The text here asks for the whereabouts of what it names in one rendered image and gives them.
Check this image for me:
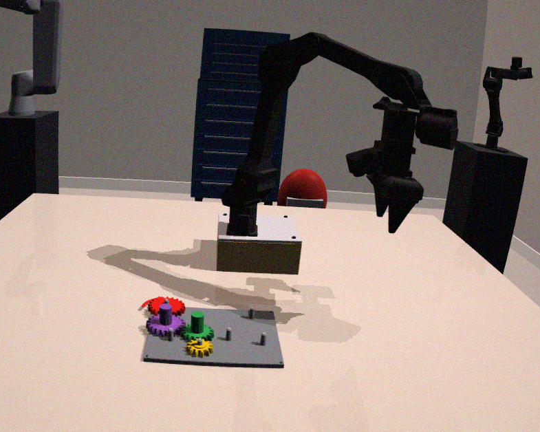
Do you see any purple gear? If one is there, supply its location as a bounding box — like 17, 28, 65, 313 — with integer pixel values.
146, 303, 186, 338

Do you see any yellow gear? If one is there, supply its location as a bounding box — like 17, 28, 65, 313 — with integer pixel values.
186, 339, 213, 358

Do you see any red gear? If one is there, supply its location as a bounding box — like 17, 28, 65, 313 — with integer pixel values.
148, 297, 186, 316

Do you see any green gear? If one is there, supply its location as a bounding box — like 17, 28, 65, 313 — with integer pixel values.
181, 312, 214, 342

